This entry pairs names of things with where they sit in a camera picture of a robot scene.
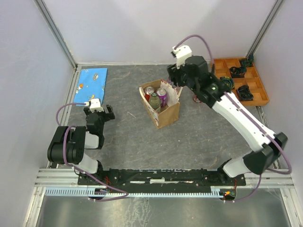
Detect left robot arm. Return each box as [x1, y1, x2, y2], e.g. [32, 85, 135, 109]
[47, 105, 115, 184]

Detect brown paper bag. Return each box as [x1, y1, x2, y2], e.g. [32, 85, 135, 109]
[139, 79, 183, 129]

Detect red soda can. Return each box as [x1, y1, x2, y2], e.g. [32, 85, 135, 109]
[144, 86, 154, 101]

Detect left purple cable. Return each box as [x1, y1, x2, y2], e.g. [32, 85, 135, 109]
[55, 102, 130, 202]

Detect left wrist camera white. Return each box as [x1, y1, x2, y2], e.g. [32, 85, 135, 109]
[85, 98, 104, 113]

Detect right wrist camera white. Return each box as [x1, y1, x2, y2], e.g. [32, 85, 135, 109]
[171, 45, 192, 69]

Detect orange compartment tray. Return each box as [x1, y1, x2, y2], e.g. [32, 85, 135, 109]
[214, 58, 269, 106]

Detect rolled sock corner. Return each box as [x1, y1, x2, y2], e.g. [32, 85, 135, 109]
[239, 53, 254, 68]

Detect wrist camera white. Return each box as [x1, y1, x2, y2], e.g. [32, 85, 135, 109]
[85, 98, 104, 113]
[171, 45, 192, 69]

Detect rolled black sock upper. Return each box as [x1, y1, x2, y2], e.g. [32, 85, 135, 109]
[229, 67, 247, 78]

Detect blue patterned cloth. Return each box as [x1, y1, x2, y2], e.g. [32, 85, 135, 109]
[73, 68, 107, 103]

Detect rolled green blue sock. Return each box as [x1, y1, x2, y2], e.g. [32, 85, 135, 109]
[220, 77, 235, 90]

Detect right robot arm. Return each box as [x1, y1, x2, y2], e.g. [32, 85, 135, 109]
[167, 56, 288, 185]

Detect rolled black sock lower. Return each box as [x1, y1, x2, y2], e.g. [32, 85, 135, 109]
[237, 85, 254, 101]

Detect aluminium frame rail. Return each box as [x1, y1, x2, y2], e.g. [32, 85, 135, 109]
[35, 169, 294, 189]

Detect corner aluminium post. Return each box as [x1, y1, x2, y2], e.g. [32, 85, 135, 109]
[246, 0, 284, 57]
[34, 0, 77, 68]

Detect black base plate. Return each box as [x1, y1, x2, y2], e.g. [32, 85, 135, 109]
[93, 169, 246, 194]

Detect rolled black sock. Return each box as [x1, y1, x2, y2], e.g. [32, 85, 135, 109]
[237, 85, 254, 101]
[229, 67, 247, 78]

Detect purple soda can rear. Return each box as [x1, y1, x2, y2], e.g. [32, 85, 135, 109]
[156, 87, 167, 107]

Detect left corner aluminium post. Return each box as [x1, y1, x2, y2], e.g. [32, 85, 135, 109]
[34, 0, 77, 68]

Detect right corner aluminium post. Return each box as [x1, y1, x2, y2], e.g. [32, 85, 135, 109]
[246, 0, 284, 57]

